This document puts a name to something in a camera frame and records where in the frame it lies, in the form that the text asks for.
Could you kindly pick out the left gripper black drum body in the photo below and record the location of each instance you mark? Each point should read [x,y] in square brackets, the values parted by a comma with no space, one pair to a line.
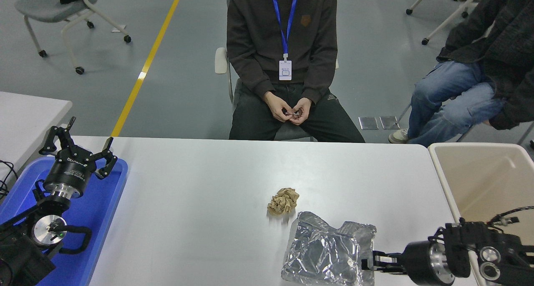
[71,169]

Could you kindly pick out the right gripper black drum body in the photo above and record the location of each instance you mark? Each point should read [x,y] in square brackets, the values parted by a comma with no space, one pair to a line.
[417,263]

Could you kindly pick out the silver foil tray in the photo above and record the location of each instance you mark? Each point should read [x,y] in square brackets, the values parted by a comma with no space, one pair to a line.
[321,252]

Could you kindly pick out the person's left hand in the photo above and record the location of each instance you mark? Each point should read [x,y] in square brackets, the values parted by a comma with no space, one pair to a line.
[303,111]

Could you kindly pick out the person's right hand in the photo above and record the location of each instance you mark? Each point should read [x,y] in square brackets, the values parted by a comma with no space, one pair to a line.
[276,109]

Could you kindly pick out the white side table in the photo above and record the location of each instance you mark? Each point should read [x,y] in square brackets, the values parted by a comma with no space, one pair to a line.
[25,119]

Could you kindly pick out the blue plastic tray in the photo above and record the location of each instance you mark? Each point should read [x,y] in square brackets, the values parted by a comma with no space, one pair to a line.
[96,211]

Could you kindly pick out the large pale beige bin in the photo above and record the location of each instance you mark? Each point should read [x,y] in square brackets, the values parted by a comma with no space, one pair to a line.
[488,181]

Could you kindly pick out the crumpled tan paper ball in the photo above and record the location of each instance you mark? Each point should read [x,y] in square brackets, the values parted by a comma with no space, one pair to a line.
[283,201]

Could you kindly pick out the white paper scrap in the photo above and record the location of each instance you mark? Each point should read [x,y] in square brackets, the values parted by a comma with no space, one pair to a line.
[119,28]

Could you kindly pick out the metal floor socket plate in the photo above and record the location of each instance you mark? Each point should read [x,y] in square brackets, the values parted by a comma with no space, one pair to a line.
[369,123]
[389,122]

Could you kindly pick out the grey office chair white armrests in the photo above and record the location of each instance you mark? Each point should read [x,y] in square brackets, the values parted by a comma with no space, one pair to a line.
[220,61]

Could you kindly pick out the person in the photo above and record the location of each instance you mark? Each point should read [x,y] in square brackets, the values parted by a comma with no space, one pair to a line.
[450,90]
[258,36]

